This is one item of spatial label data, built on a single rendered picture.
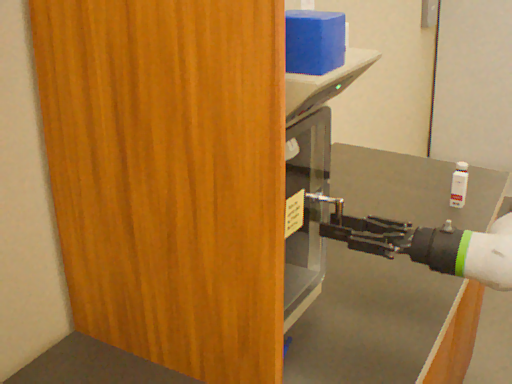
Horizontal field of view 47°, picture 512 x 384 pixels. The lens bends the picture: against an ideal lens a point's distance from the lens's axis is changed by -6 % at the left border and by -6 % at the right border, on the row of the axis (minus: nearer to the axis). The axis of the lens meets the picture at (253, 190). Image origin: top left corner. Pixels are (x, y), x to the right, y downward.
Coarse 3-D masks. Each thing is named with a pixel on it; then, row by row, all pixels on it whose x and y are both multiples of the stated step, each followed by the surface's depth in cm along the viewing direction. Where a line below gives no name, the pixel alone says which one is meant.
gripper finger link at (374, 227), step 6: (366, 222) 129; (372, 222) 128; (378, 222) 127; (366, 228) 129; (372, 228) 128; (378, 228) 127; (384, 228) 126; (390, 228) 125; (396, 228) 124; (402, 228) 123; (378, 234) 127
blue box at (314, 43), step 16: (288, 16) 93; (304, 16) 93; (320, 16) 93; (336, 16) 95; (288, 32) 94; (304, 32) 93; (320, 32) 91; (336, 32) 96; (288, 48) 95; (304, 48) 94; (320, 48) 92; (336, 48) 97; (288, 64) 96; (304, 64) 95; (320, 64) 93; (336, 64) 98
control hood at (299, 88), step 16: (352, 48) 118; (352, 64) 103; (368, 64) 112; (288, 80) 93; (304, 80) 92; (320, 80) 93; (336, 80) 100; (352, 80) 118; (288, 96) 94; (304, 96) 92; (288, 112) 95
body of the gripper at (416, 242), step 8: (392, 232) 124; (408, 232) 123; (416, 232) 118; (424, 232) 118; (432, 232) 118; (392, 240) 120; (400, 240) 120; (408, 240) 120; (416, 240) 118; (424, 240) 117; (408, 248) 118; (416, 248) 117; (424, 248) 117; (416, 256) 118; (424, 256) 117; (424, 264) 119
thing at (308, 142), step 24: (312, 120) 118; (288, 144) 110; (312, 144) 120; (288, 168) 112; (312, 168) 122; (288, 192) 114; (312, 192) 124; (312, 216) 126; (288, 240) 118; (312, 240) 129; (288, 264) 120; (312, 264) 131; (288, 288) 123; (312, 288) 134; (288, 312) 125
